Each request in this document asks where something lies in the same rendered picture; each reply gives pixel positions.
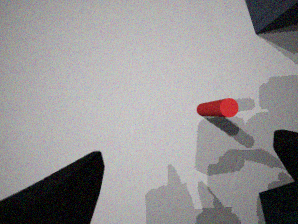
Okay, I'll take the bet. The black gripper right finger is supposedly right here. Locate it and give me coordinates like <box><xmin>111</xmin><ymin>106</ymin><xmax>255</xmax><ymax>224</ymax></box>
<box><xmin>273</xmin><ymin>129</ymin><xmax>298</xmax><ymax>185</ymax></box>

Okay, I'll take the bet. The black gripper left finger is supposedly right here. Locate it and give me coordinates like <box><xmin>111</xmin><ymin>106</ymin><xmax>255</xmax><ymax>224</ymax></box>
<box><xmin>0</xmin><ymin>151</ymin><xmax>105</xmax><ymax>224</ymax></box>

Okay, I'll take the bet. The red peg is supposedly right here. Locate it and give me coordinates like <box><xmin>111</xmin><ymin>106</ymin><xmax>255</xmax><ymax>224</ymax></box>
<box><xmin>197</xmin><ymin>98</ymin><xmax>238</xmax><ymax>117</ymax></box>

